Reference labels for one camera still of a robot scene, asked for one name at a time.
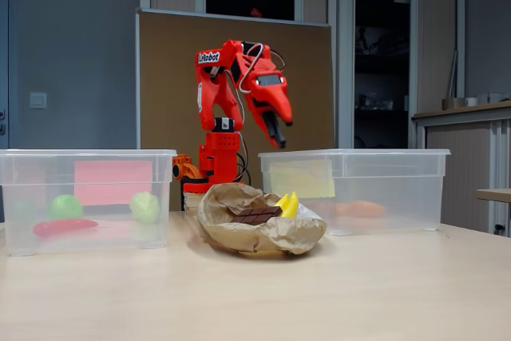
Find orange toy waffle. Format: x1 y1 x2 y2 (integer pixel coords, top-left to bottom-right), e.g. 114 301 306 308
313 202 347 218

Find light green toy lettuce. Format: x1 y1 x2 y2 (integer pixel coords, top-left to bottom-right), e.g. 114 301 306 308
129 192 160 224

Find green toy apple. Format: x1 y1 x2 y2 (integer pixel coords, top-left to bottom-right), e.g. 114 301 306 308
48 193 85 221

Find red toy chili pepper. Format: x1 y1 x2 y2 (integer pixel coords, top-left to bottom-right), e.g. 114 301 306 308
33 218 100 238

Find yellow-green sticky note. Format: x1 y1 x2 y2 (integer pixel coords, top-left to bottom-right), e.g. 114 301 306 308
268 159 336 199

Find clear plastic bin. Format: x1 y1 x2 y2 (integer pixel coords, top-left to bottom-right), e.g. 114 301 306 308
0 148 178 257
258 148 451 237

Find pink sticky note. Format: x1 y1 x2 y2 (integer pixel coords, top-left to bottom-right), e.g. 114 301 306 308
73 160 154 207

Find yellow toy banana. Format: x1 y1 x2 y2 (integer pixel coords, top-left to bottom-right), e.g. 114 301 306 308
275 191 300 219

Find brown toy chocolate bar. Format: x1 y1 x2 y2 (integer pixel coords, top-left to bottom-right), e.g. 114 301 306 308
231 205 284 225

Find clear plastic film bag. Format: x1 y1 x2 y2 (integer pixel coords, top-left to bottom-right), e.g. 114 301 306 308
297 203 322 221

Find brown cork board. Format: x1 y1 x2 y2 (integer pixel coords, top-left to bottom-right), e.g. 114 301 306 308
135 8 335 211

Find orange printed clamp part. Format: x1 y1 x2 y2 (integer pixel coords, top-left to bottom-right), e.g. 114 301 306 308
172 153 203 182

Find wooden base block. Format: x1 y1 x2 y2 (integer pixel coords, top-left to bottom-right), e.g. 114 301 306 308
182 191 207 212

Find crumpled brown paper bag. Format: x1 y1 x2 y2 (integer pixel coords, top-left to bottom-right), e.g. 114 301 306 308
196 182 328 256

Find grey roller-door cabinet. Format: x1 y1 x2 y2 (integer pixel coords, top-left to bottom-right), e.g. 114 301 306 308
412 101 511 236

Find white cups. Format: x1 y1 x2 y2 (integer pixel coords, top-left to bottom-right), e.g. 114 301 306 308
465 92 511 107

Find beige side table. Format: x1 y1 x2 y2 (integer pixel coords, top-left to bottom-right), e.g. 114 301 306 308
474 188 511 204

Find black base cable bundle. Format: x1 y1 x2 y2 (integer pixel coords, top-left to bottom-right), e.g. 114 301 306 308
234 133 252 185

